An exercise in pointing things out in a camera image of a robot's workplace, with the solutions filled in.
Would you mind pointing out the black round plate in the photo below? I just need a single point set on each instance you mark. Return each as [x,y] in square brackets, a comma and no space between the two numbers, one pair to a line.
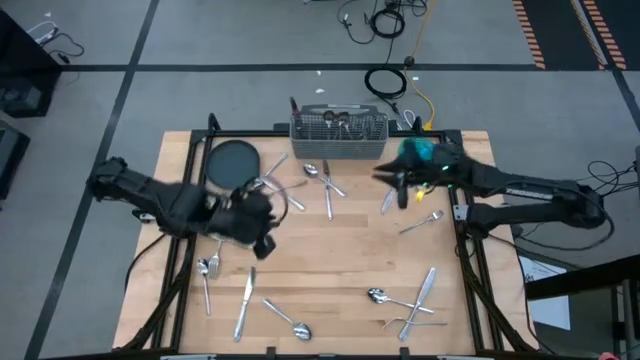
[230,162]

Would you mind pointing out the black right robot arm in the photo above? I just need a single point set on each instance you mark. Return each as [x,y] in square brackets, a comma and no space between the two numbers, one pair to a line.
[540,212]

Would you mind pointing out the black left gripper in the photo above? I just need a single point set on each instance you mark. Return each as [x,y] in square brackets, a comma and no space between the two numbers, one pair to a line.
[242,215]

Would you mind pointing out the black floor mat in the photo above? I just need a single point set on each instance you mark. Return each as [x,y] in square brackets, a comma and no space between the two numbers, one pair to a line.
[555,30]

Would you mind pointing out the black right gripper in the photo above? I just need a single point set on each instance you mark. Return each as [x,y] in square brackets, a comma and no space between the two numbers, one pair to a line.
[440,165]

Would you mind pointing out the yellow tag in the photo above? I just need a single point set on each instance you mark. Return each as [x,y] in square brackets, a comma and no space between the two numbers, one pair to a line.
[420,194]

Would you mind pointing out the white paper sheet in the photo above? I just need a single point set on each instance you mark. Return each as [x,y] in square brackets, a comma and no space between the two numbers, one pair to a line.
[550,310]

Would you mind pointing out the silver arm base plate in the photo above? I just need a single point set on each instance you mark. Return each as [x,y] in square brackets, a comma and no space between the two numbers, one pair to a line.
[460,212]
[145,216]

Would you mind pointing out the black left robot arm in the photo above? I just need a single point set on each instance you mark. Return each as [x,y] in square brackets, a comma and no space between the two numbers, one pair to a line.
[150,192]

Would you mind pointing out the orange striped tape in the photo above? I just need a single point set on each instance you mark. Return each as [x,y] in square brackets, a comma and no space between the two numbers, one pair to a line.
[529,35]
[604,35]

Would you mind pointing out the black cabinet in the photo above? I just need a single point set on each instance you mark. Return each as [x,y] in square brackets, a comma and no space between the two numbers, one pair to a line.
[20,60]

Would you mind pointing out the black desk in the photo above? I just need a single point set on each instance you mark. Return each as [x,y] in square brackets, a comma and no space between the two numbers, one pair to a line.
[575,282]

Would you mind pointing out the grey plastic cutlery basket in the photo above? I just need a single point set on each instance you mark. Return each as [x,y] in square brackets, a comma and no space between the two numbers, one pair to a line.
[320,147]

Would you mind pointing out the black box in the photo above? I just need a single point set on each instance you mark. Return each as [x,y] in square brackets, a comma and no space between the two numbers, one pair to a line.
[10,160]

